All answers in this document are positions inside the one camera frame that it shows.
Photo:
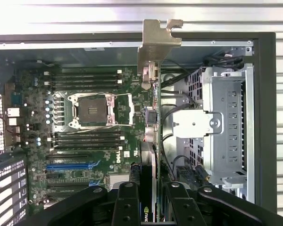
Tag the socket locking lever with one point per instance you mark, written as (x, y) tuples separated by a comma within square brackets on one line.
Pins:
[(103, 128), (108, 94)]

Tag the long black expansion slot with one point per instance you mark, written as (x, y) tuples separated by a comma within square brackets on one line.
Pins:
[(61, 185), (66, 157), (59, 194)]

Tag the green motherboard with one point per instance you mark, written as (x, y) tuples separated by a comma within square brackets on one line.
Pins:
[(132, 131)]

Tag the CPU socket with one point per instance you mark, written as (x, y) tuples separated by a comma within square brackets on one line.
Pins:
[(92, 110)]

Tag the silver chipset heatsink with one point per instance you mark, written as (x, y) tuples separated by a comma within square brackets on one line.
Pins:
[(118, 179)]

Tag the silver disk bay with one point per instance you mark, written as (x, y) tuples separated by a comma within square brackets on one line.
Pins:
[(226, 94)]

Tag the blue expansion slot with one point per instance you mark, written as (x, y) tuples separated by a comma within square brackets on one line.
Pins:
[(66, 167)]

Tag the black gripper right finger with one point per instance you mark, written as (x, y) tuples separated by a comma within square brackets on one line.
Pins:
[(181, 204)]

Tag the short black expansion slot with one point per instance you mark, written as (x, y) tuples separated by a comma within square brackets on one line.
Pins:
[(52, 176)]

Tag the metal socket cover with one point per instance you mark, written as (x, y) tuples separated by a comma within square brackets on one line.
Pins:
[(130, 108)]

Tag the black RAM slot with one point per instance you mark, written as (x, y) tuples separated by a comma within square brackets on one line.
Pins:
[(85, 72), (85, 77), (85, 82), (85, 87), (85, 139), (85, 134), (85, 144), (121, 147)]

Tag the round coin battery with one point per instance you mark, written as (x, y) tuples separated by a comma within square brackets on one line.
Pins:
[(146, 86)]

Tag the black PC case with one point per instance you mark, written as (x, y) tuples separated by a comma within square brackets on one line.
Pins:
[(264, 117)]

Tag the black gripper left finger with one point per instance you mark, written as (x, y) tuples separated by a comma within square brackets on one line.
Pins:
[(127, 204)]

